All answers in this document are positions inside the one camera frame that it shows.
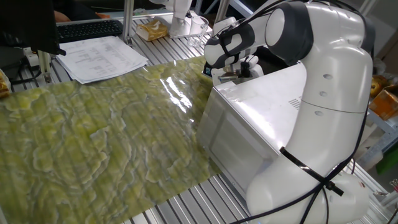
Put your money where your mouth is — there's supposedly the golden round object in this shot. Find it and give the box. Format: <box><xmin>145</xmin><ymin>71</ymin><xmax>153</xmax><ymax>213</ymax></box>
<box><xmin>370</xmin><ymin>74</ymin><xmax>390</xmax><ymax>98</ymax></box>

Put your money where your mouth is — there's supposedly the green marble pattern mat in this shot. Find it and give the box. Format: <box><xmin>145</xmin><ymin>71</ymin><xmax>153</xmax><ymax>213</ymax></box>
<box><xmin>0</xmin><ymin>55</ymin><xmax>224</xmax><ymax>224</ymax></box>

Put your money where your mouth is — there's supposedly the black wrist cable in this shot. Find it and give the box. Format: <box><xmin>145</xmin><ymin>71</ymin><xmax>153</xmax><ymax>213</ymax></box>
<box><xmin>216</xmin><ymin>0</ymin><xmax>370</xmax><ymax>224</ymax></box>

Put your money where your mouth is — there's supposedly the white power strip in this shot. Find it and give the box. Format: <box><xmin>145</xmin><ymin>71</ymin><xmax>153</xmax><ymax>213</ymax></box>
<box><xmin>23</xmin><ymin>46</ymin><xmax>40</xmax><ymax>68</ymax></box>

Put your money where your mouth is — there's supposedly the black monitor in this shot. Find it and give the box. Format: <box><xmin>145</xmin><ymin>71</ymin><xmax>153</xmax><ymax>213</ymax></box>
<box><xmin>0</xmin><ymin>0</ymin><xmax>67</xmax><ymax>56</ymax></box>

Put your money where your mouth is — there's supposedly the silver microwave oven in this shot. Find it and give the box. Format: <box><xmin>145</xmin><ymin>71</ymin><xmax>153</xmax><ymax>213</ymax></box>
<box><xmin>196</xmin><ymin>63</ymin><xmax>308</xmax><ymax>218</ymax></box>

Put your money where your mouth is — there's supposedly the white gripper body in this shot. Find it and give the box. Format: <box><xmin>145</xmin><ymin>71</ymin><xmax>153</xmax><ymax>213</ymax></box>
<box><xmin>211</xmin><ymin>55</ymin><xmax>265</xmax><ymax>87</ymax></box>

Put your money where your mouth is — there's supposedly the white pedestal stand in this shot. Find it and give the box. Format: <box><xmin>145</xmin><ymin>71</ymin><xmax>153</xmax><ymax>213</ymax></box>
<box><xmin>149</xmin><ymin>0</ymin><xmax>213</xmax><ymax>40</ymax></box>

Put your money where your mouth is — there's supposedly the person forearm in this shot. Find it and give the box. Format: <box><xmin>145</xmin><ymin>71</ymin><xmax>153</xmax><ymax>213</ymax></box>
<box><xmin>54</xmin><ymin>11</ymin><xmax>73</xmax><ymax>23</ymax></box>

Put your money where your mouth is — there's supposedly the yellow snack packet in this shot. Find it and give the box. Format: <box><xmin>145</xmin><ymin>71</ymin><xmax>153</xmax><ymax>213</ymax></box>
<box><xmin>136</xmin><ymin>19</ymin><xmax>169</xmax><ymax>42</ymax></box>

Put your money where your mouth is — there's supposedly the printed paper stack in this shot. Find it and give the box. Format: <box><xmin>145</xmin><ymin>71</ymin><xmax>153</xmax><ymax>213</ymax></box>
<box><xmin>55</xmin><ymin>35</ymin><xmax>149</xmax><ymax>85</ymax></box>

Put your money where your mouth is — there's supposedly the golden snack packet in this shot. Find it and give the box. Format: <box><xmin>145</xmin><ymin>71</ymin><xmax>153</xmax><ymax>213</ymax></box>
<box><xmin>0</xmin><ymin>70</ymin><xmax>12</xmax><ymax>99</ymax></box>

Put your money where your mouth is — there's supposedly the orange plastic bag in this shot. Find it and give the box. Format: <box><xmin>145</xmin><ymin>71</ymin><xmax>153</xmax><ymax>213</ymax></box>
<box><xmin>369</xmin><ymin>84</ymin><xmax>398</xmax><ymax>121</ymax></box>

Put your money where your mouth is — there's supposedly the silver bracket with blue cap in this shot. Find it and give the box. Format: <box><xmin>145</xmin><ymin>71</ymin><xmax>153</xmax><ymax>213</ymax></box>
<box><xmin>217</xmin><ymin>71</ymin><xmax>241</xmax><ymax>84</ymax></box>

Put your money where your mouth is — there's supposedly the clear plastic cup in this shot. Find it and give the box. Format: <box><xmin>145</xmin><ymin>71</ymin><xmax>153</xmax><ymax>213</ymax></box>
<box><xmin>187</xmin><ymin>15</ymin><xmax>210</xmax><ymax>49</ymax></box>

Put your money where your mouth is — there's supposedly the aluminium post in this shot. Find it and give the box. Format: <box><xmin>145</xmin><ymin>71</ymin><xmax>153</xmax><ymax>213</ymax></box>
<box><xmin>122</xmin><ymin>0</ymin><xmax>135</xmax><ymax>46</ymax></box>

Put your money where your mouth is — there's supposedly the black keyboard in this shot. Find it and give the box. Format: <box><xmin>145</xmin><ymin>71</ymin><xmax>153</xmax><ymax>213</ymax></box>
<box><xmin>57</xmin><ymin>19</ymin><xmax>124</xmax><ymax>44</ymax></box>

